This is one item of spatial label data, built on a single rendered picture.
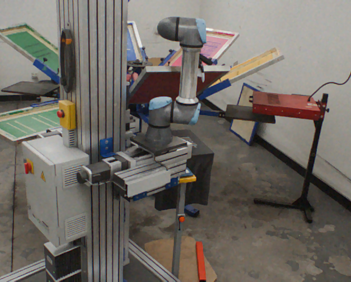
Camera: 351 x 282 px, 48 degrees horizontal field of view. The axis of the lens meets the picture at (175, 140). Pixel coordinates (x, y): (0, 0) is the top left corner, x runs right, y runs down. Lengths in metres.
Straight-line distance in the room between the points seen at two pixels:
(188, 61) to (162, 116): 0.32
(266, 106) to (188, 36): 1.77
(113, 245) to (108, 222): 0.18
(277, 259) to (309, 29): 2.59
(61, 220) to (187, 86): 0.92
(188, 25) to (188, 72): 0.23
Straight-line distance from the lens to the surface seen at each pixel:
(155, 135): 2.07
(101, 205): 2.26
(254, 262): 3.39
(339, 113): 4.42
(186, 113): 2.02
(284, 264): 3.45
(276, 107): 3.57
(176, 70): 2.55
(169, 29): 1.93
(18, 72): 7.11
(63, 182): 2.00
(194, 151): 2.80
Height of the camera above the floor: 2.07
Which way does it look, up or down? 22 degrees down
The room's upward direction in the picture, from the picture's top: 4 degrees clockwise
